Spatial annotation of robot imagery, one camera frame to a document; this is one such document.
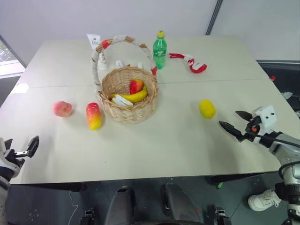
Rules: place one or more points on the window with grey frame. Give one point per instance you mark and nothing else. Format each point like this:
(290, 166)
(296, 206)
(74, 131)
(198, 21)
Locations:
(9, 61)

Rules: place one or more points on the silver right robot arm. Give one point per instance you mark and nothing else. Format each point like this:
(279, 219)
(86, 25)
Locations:
(289, 154)

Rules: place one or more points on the white Dove tube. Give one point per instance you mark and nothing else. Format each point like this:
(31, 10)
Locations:
(95, 42)

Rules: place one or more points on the pink peach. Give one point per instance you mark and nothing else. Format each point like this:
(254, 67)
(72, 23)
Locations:
(62, 109)

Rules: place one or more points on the dark rounded shape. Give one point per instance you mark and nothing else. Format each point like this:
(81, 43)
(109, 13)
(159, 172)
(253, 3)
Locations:
(180, 204)
(120, 206)

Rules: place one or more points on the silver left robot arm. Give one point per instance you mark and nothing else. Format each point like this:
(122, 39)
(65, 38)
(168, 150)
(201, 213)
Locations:
(3, 197)

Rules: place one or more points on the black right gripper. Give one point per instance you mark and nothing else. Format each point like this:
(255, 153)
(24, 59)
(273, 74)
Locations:
(253, 129)

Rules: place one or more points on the yellow lemon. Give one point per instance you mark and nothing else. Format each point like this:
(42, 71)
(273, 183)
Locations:
(207, 109)

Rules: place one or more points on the grey metal wall post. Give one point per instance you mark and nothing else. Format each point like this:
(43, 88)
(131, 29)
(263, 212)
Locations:
(214, 16)

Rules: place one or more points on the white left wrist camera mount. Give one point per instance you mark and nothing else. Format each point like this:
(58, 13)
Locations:
(10, 164)

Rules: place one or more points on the small white object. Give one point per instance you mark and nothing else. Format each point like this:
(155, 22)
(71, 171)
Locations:
(140, 65)

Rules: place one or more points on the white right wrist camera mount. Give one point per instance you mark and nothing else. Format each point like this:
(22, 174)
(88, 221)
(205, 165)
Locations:
(266, 116)

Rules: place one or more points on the red and yellow mango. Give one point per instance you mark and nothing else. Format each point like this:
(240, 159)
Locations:
(94, 116)

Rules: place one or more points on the white sneaker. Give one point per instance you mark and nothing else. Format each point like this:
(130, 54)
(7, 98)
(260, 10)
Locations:
(263, 200)

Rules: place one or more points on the small red apple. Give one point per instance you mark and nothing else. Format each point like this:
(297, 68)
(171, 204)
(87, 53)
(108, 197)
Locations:
(136, 86)

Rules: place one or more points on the green plastic soda bottle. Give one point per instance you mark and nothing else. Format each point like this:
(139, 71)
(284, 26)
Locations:
(159, 52)

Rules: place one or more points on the white peeled banana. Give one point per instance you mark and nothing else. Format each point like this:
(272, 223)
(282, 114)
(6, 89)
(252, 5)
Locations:
(122, 100)

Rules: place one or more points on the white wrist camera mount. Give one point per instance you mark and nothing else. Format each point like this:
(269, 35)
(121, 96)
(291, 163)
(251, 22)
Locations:
(266, 116)
(10, 164)

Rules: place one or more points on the yellow banana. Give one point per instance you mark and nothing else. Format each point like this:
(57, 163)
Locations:
(138, 96)

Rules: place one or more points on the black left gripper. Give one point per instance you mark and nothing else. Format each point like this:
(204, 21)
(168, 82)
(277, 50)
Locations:
(19, 154)

